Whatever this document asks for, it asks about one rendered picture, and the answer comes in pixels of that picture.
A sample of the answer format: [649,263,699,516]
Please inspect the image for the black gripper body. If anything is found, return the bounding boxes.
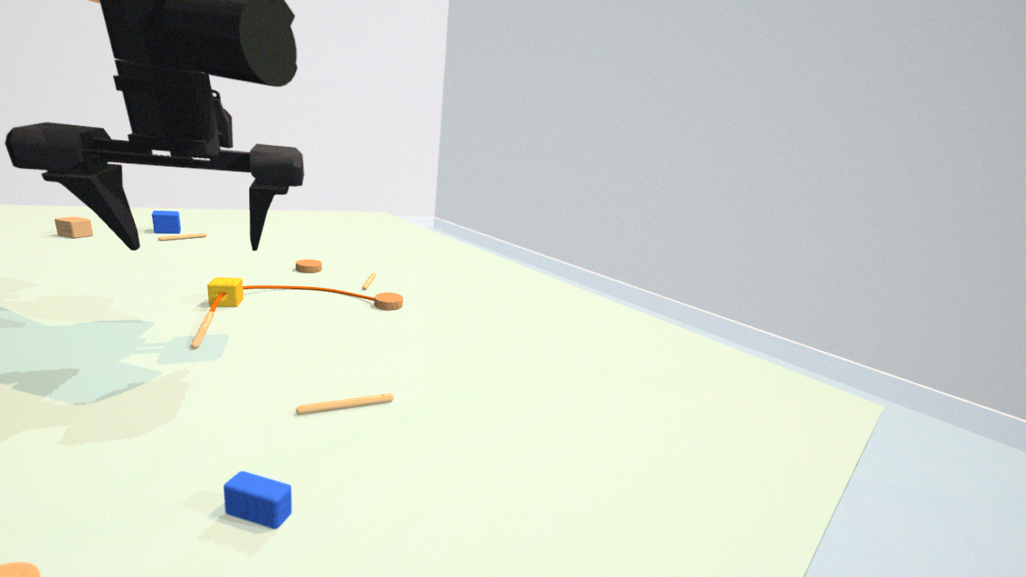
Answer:
[5,60,305,187]

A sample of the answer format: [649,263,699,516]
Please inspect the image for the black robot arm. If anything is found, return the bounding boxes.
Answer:
[100,0,297,87]

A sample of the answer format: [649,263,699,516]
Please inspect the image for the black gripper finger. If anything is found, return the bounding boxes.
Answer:
[41,164,140,251]
[249,178,289,252]

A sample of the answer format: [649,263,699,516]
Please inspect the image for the small wooden block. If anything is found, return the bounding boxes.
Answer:
[55,216,93,239]

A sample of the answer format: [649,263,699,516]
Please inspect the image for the yellow wooden block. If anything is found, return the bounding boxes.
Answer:
[207,277,244,307]

